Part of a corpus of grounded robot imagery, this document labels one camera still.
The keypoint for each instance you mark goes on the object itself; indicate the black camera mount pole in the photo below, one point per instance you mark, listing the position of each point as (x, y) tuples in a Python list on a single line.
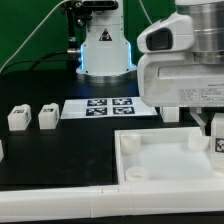
[(73, 10)]

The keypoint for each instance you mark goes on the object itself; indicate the white part left edge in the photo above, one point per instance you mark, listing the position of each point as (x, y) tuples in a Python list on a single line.
[(1, 151)]

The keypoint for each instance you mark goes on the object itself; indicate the white sheet with tags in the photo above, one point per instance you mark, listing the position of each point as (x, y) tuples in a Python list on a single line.
[(106, 107)]

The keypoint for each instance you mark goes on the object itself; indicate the white square tabletop tray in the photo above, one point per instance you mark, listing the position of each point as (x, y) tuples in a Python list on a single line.
[(164, 154)]

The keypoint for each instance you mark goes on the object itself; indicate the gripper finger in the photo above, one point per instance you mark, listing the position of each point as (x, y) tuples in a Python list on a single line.
[(200, 117)]

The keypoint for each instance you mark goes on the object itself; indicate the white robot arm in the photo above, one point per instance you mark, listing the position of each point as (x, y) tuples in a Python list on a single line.
[(105, 52)]

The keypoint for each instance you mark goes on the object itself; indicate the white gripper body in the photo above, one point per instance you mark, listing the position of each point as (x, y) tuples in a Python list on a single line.
[(168, 74)]

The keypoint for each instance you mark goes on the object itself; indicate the white front obstacle bar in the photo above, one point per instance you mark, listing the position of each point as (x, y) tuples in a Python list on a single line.
[(153, 197)]

